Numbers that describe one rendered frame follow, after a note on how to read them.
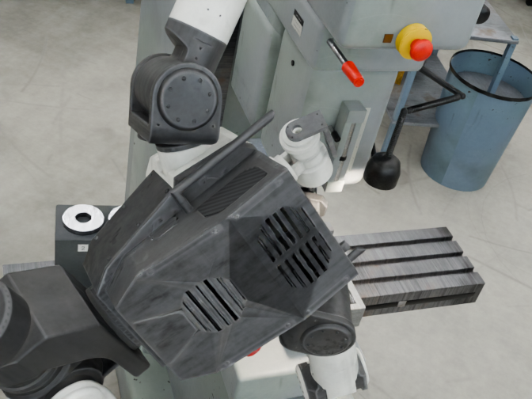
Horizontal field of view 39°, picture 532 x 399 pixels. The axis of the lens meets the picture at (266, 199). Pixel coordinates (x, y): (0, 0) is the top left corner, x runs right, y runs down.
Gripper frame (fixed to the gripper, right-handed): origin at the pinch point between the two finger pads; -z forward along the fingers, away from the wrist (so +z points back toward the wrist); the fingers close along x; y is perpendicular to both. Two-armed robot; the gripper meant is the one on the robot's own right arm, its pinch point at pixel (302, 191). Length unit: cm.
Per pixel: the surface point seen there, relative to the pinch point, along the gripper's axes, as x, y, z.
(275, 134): 9.4, -16.5, 3.6
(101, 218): 43.0, 7.4, 16.2
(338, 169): -5.1, -16.8, 11.9
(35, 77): 143, 121, -209
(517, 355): -114, 123, -82
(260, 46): 16.7, -30.6, -7.4
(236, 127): 19.8, 7.3, -31.7
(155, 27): 48, -8, -48
